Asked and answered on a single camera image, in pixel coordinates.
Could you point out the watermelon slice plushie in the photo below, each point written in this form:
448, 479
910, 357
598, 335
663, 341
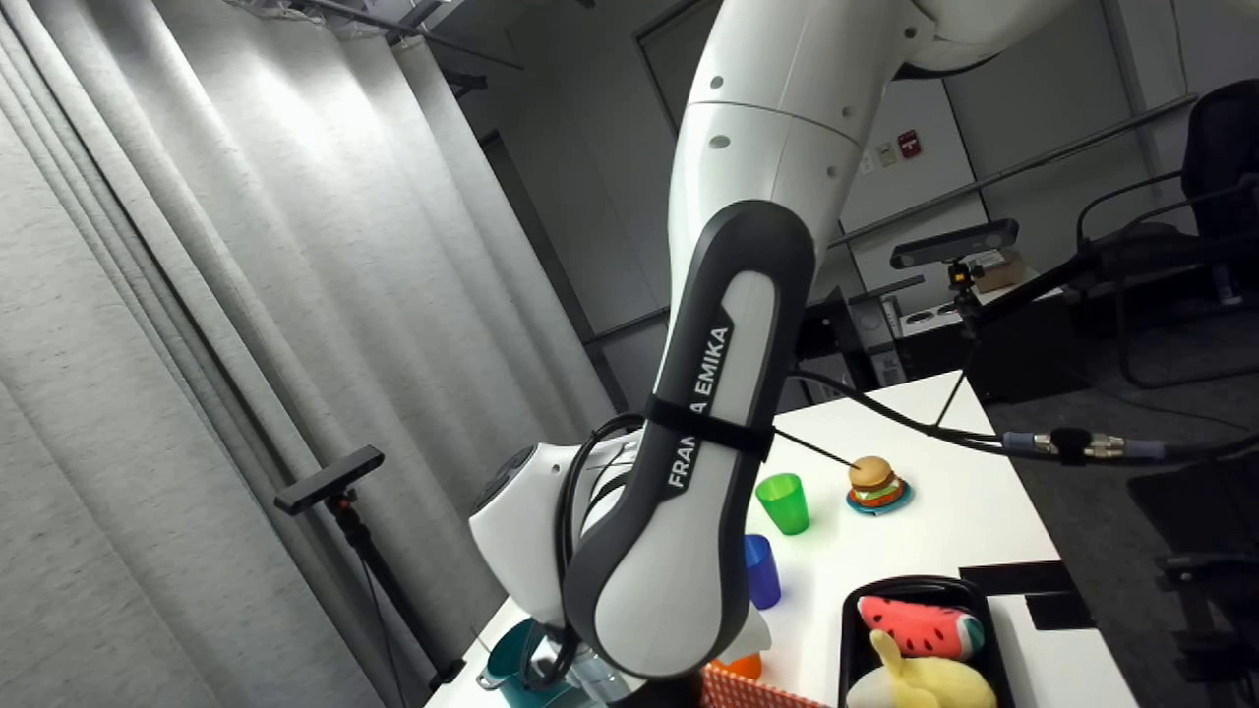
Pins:
917, 627

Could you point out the yellow banana plushie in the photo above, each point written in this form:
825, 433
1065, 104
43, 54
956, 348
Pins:
924, 687

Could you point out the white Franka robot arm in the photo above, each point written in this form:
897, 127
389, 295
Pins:
734, 396

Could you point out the orange checkered box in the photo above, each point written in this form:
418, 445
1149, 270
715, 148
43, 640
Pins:
759, 689

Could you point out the black plastic tray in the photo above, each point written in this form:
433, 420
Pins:
1003, 661

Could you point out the green plastic cup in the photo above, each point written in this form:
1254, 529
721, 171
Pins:
787, 505

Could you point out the blue plastic cup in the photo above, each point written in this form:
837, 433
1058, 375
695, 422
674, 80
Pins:
763, 576

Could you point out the toy burger with teal base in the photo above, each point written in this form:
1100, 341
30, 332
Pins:
875, 480

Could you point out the black tripod stand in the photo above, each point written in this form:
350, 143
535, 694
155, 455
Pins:
334, 479

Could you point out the teal toy pot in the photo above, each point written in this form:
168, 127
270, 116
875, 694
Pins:
503, 672

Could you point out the grey pleated curtain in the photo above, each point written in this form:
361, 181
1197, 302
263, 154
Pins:
198, 327

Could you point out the black office chair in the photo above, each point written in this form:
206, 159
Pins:
1213, 171

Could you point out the red wall fire alarm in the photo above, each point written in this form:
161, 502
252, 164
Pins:
910, 143

